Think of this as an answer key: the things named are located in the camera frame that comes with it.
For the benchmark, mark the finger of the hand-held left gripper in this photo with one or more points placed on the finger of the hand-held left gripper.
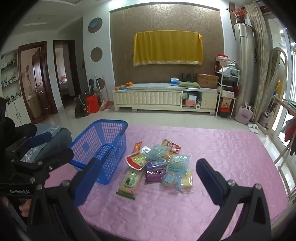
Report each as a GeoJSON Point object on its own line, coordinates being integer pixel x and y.
{"type": "Point", "coordinates": [57, 156]}
{"type": "Point", "coordinates": [39, 140]}

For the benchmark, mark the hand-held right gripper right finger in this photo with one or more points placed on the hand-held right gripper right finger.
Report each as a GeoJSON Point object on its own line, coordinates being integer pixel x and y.
{"type": "Point", "coordinates": [212, 183]}

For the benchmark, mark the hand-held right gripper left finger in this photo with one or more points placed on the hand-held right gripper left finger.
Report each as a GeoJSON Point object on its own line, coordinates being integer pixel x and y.
{"type": "Point", "coordinates": [84, 183]}

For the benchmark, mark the yellow cracker packet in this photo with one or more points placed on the yellow cracker packet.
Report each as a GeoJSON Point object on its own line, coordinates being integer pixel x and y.
{"type": "Point", "coordinates": [186, 182]}

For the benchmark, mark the light blue mesh snack packet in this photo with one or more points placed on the light blue mesh snack packet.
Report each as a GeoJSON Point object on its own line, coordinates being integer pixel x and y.
{"type": "Point", "coordinates": [158, 151]}
{"type": "Point", "coordinates": [178, 162]}

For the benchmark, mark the round light blue snack packet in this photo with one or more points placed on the round light blue snack packet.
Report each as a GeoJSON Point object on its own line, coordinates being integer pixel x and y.
{"type": "Point", "coordinates": [170, 179]}

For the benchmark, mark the large soda cracker packet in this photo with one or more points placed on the large soda cracker packet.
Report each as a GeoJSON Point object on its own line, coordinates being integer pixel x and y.
{"type": "Point", "coordinates": [128, 183]}

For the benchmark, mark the blue plastic basket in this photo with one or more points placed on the blue plastic basket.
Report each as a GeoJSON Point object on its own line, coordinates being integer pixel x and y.
{"type": "Point", "coordinates": [101, 141]}

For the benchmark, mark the red orange snack packet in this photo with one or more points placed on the red orange snack packet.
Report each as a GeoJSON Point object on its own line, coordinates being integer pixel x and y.
{"type": "Point", "coordinates": [172, 146]}

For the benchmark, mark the red white snack pouch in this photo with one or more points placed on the red white snack pouch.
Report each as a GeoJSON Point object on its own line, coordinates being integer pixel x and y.
{"type": "Point", "coordinates": [137, 161]}

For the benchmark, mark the purple snack packet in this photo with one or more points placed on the purple snack packet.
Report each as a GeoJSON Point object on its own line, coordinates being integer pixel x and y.
{"type": "Point", "coordinates": [153, 175]}

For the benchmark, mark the small orange snack packet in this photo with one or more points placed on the small orange snack packet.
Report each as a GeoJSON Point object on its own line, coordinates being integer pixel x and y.
{"type": "Point", "coordinates": [138, 146]}

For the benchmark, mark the person's left hand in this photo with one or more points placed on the person's left hand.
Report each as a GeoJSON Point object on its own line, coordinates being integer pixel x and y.
{"type": "Point", "coordinates": [24, 206]}

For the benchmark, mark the grey folded blanket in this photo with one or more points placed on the grey folded blanket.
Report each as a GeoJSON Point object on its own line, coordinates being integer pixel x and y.
{"type": "Point", "coordinates": [60, 139]}

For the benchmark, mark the dark cloth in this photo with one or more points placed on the dark cloth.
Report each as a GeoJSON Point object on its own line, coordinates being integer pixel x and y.
{"type": "Point", "coordinates": [23, 129]}

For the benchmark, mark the pink quilted mat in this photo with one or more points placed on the pink quilted mat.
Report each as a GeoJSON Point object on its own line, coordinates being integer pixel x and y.
{"type": "Point", "coordinates": [231, 157]}

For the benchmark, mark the white cupboard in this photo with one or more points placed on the white cupboard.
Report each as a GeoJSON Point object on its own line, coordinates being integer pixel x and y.
{"type": "Point", "coordinates": [15, 111]}

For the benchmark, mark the black bag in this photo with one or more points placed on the black bag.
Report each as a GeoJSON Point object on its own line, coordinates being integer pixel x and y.
{"type": "Point", "coordinates": [81, 106]}

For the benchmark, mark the red bag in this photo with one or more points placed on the red bag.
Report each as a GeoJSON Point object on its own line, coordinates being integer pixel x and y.
{"type": "Point", "coordinates": [92, 104]}

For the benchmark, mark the brown wooden door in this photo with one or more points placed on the brown wooden door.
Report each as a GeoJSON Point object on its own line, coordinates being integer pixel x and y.
{"type": "Point", "coordinates": [37, 76]}

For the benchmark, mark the white slipper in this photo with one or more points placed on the white slipper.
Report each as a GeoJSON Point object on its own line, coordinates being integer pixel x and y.
{"type": "Point", "coordinates": [251, 126]}
{"type": "Point", "coordinates": [255, 129]}

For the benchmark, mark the pink broom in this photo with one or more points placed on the pink broom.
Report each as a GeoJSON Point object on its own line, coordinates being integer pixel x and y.
{"type": "Point", "coordinates": [106, 106]}

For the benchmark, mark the black red box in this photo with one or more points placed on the black red box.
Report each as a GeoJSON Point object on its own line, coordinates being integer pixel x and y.
{"type": "Point", "coordinates": [224, 112]}

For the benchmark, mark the pink tote bag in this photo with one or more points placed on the pink tote bag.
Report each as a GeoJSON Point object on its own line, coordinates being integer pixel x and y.
{"type": "Point", "coordinates": [244, 115]}

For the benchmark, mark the white paper roll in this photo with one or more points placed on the white paper roll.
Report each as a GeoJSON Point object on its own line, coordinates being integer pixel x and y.
{"type": "Point", "coordinates": [198, 106]}

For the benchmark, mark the white mop pole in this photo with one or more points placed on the white mop pole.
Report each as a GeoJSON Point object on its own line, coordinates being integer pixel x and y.
{"type": "Point", "coordinates": [99, 89]}

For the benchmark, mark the small waste bin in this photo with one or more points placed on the small waste bin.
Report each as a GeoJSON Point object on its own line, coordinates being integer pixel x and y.
{"type": "Point", "coordinates": [263, 120]}

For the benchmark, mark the orange box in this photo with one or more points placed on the orange box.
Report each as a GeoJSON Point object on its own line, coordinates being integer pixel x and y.
{"type": "Point", "coordinates": [190, 103]}

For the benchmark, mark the white metal rack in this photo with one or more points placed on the white metal rack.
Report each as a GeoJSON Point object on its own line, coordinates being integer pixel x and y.
{"type": "Point", "coordinates": [227, 96]}

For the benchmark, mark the white blue box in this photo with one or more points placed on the white blue box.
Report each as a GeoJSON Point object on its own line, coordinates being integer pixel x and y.
{"type": "Point", "coordinates": [192, 96]}

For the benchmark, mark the red hanging garment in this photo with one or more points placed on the red hanging garment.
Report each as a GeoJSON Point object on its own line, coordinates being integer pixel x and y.
{"type": "Point", "coordinates": [290, 132]}

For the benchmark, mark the green cushion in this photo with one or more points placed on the green cushion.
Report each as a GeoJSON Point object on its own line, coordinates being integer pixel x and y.
{"type": "Point", "coordinates": [189, 85]}

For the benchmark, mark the cardboard box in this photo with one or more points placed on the cardboard box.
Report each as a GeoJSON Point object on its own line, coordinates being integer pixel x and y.
{"type": "Point", "coordinates": [207, 80]}

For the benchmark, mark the cream television cabinet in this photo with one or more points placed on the cream television cabinet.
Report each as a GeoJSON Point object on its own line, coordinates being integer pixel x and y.
{"type": "Point", "coordinates": [148, 97]}

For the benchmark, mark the wooden drying rack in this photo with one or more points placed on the wooden drying rack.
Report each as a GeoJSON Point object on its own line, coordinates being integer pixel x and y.
{"type": "Point", "coordinates": [281, 99]}

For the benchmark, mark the black router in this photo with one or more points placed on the black router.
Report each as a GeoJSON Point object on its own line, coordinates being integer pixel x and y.
{"type": "Point", "coordinates": [186, 78]}

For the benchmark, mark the blue tissue pack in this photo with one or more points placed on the blue tissue pack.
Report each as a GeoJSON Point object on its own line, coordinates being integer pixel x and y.
{"type": "Point", "coordinates": [175, 81]}

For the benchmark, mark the white plastic bags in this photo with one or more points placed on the white plastic bags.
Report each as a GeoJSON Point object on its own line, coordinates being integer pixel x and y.
{"type": "Point", "coordinates": [230, 70]}

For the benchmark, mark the yellow hanging cloth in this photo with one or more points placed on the yellow hanging cloth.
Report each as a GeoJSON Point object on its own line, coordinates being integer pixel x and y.
{"type": "Point", "coordinates": [279, 88]}

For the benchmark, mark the red flat box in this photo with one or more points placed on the red flat box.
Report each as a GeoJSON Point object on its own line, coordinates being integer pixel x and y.
{"type": "Point", "coordinates": [222, 57]}

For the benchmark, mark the silver standing air conditioner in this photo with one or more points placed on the silver standing air conditioner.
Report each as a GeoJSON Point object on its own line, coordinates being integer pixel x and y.
{"type": "Point", "coordinates": [245, 58]}

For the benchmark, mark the patterned beige curtain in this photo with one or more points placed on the patterned beige curtain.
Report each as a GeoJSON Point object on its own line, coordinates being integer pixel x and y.
{"type": "Point", "coordinates": [260, 58]}

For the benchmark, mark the glass sliding door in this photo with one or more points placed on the glass sliding door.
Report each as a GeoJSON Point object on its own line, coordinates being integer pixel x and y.
{"type": "Point", "coordinates": [277, 34]}

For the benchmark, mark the red flower vase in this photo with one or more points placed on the red flower vase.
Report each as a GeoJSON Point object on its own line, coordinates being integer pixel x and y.
{"type": "Point", "coordinates": [239, 14]}

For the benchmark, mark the wall shelf with bottles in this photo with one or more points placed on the wall shelf with bottles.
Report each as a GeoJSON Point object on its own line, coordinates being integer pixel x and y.
{"type": "Point", "coordinates": [9, 69]}

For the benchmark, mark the brown bedroom door frame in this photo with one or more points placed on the brown bedroom door frame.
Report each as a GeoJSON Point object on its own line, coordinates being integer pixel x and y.
{"type": "Point", "coordinates": [77, 69]}

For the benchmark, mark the small brown round wall decoration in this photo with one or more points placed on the small brown round wall decoration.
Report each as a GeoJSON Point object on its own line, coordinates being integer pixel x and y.
{"type": "Point", "coordinates": [100, 82]}

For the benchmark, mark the blue brown round wall decoration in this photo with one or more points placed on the blue brown round wall decoration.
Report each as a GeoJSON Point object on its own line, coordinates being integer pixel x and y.
{"type": "Point", "coordinates": [95, 25]}

